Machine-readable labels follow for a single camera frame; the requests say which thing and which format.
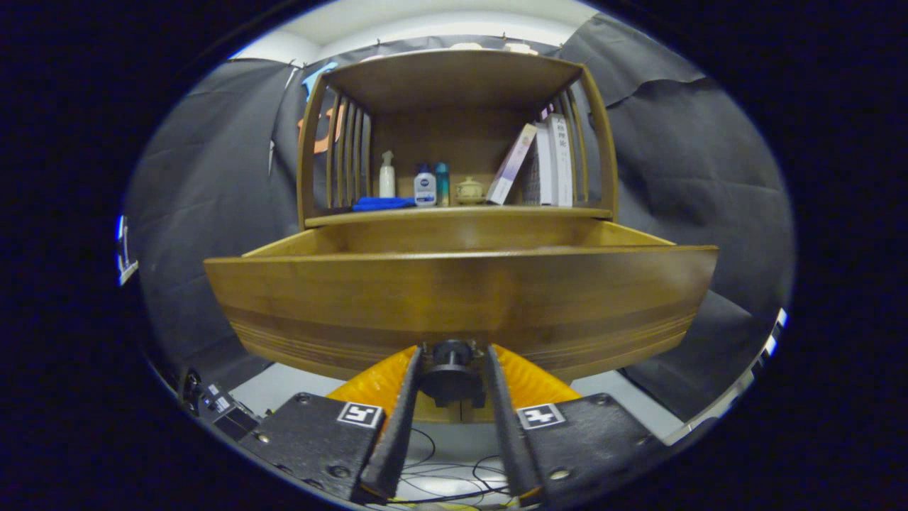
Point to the plain white book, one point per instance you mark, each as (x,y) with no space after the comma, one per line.
(545,163)

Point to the white book black spine print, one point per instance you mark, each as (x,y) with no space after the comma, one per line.
(562,163)

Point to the dark patterned book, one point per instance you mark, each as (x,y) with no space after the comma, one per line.
(532,184)

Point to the black electronic box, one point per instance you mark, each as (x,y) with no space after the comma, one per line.
(227,419)

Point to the slim teal bottle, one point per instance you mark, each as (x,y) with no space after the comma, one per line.
(442,184)

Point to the white and blue equipment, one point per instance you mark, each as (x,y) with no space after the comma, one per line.
(126,270)

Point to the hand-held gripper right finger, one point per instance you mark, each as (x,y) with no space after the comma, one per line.
(507,440)

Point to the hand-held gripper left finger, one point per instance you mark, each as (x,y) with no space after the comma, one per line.
(401,440)

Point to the white lotion bottle blue cap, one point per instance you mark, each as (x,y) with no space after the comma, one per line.
(425,190)

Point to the purple cover book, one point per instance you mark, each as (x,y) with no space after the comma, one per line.
(512,165)

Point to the wooden drawer with black knob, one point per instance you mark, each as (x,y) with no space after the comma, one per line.
(461,298)

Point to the beige lidded teacup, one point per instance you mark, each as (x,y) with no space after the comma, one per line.
(470,191)

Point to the wooden countertop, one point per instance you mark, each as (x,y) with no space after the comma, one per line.
(461,215)

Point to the wooden cabinet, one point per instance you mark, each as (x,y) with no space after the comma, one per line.
(454,78)

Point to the white framed panel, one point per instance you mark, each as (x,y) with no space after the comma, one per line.
(762,351)

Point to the white pump bottle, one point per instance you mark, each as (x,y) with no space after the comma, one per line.
(387,183)

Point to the blue folded cloth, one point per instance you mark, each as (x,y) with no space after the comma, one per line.
(379,204)

